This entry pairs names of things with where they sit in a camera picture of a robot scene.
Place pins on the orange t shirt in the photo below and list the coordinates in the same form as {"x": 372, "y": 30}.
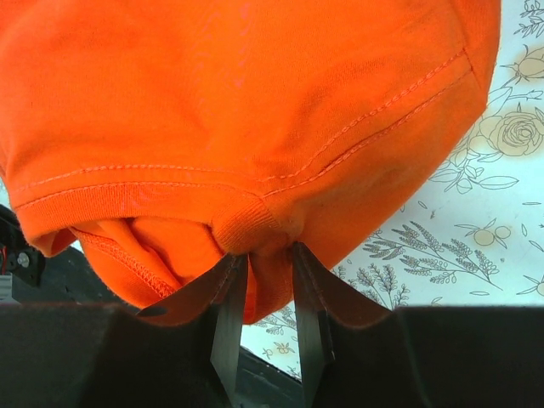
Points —
{"x": 162, "y": 135}

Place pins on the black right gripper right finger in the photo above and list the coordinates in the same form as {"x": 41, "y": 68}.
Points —
{"x": 356, "y": 353}

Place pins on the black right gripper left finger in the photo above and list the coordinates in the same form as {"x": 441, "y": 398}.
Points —
{"x": 180, "y": 352}

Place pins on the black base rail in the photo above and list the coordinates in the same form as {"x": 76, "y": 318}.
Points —
{"x": 28, "y": 277}

